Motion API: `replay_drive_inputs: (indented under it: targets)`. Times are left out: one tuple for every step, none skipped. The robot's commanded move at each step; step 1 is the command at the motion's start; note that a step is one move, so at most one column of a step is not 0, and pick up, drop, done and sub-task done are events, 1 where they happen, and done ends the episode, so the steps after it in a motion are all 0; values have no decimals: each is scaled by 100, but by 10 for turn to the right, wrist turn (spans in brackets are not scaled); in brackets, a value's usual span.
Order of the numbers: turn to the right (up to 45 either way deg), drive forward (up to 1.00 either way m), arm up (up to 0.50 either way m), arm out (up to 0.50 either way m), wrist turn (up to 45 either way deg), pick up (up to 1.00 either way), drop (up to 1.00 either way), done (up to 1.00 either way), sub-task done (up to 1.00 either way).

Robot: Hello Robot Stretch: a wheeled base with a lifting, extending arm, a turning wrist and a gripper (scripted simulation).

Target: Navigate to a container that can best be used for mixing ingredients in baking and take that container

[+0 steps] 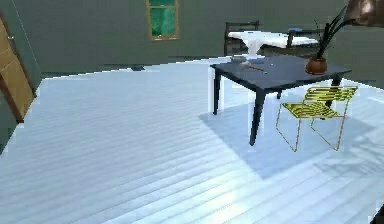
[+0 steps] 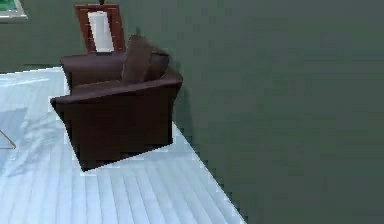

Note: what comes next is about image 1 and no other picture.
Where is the small grey object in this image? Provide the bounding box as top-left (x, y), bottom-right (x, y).
top-left (240, 61), bottom-right (268, 74)

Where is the dark wooden chair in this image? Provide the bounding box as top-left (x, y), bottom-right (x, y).
top-left (223, 20), bottom-right (261, 57)
top-left (285, 28), bottom-right (326, 51)

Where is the dark blue table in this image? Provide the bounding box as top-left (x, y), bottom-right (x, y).
top-left (210, 54), bottom-right (353, 147)

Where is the white table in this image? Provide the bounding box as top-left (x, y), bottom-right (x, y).
top-left (227, 30), bottom-right (320, 58)

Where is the house plant in brown pot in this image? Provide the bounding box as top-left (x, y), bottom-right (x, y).
top-left (304, 5), bottom-right (355, 76)

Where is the wooden room door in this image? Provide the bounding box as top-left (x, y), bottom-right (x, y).
top-left (0, 15), bottom-right (37, 124)

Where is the brown lamp shade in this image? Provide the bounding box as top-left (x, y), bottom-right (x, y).
top-left (344, 0), bottom-right (384, 28)

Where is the window with wooden frame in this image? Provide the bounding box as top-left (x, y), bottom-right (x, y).
top-left (145, 0), bottom-right (181, 42)

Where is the yellow wire chair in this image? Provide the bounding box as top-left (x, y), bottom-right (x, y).
top-left (275, 85), bottom-right (359, 153)

